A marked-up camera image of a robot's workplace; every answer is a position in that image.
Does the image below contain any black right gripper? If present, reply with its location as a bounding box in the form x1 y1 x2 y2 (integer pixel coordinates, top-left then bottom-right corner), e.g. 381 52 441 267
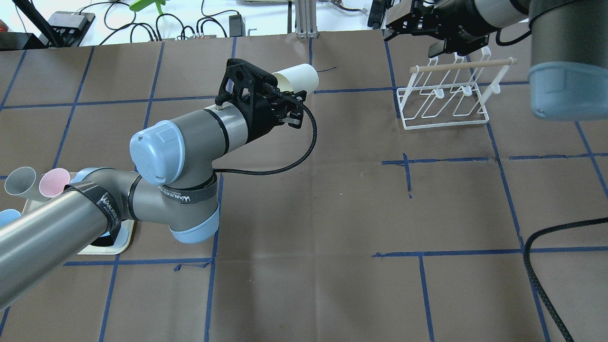
383 0 492 57

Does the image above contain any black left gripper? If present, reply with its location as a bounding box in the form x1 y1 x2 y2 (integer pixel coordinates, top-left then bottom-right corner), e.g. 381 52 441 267
215 58 304 143

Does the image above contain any white plastic cup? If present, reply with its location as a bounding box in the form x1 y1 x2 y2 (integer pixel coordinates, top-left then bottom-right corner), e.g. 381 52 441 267
272 63 319 93

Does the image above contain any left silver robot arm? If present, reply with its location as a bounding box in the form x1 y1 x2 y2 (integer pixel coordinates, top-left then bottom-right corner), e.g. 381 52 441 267
0 58 319 309

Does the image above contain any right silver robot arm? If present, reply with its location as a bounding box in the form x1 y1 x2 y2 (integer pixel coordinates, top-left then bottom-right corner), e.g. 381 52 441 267
383 0 608 121

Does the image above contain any pink plastic cup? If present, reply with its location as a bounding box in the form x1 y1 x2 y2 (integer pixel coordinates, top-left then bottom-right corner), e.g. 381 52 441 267
38 168 72 198

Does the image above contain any grey plastic cup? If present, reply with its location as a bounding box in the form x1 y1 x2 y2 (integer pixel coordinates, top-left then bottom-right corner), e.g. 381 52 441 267
4 166 50 203

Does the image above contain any light blue plastic cup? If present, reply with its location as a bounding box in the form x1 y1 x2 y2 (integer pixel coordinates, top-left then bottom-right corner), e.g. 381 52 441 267
0 209 22 227

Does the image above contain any brown paper table cover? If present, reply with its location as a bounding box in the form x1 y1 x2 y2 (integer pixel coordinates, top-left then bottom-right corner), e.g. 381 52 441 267
1 31 607 342

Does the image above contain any cream plastic tray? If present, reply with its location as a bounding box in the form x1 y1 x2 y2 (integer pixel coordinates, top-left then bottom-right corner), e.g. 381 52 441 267
24 199 136 255

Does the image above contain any white wire cup rack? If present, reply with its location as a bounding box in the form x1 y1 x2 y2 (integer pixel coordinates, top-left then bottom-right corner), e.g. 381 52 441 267
396 47 518 131

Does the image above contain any aluminium frame post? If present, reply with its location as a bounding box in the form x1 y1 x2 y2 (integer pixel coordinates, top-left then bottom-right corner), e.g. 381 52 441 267
293 0 318 38

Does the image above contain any green handled reacher grabber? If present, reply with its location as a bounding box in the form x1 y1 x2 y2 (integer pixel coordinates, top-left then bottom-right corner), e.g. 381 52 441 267
129 0 167 15

